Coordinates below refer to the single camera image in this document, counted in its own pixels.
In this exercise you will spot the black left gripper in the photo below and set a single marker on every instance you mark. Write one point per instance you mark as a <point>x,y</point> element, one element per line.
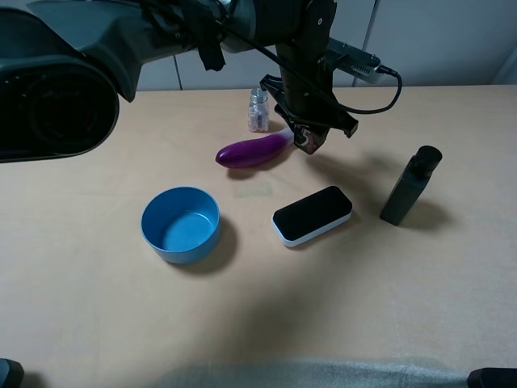
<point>303,91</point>

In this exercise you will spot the black gum container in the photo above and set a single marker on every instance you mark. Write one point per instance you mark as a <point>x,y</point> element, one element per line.
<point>309,138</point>

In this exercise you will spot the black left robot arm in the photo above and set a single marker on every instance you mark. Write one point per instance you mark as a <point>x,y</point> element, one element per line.
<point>66,65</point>

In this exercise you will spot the clear plastic pill bottle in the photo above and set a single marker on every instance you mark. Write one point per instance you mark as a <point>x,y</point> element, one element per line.
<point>258,113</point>

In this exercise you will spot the purple toy eggplant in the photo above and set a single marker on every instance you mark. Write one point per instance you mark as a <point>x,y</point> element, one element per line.
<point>255,152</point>

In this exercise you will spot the black and white eraser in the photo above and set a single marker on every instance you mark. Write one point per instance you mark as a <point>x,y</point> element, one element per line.
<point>311,216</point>

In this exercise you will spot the black rectangular bottle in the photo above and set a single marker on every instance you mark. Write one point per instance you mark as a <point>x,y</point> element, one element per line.
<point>411,184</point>

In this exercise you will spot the blue round bowl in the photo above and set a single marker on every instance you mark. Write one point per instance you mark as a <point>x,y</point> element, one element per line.
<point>182,224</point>

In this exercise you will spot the black right base corner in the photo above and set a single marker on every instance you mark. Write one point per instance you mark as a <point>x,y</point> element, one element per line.
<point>493,378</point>

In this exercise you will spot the black base corner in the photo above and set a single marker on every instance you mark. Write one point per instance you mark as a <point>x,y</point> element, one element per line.
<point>493,378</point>
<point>11,373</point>

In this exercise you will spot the black left base corner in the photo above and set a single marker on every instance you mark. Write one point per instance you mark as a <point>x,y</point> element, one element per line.
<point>11,373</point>

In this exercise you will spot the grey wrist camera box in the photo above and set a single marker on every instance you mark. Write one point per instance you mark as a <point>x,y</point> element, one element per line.
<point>353,61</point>

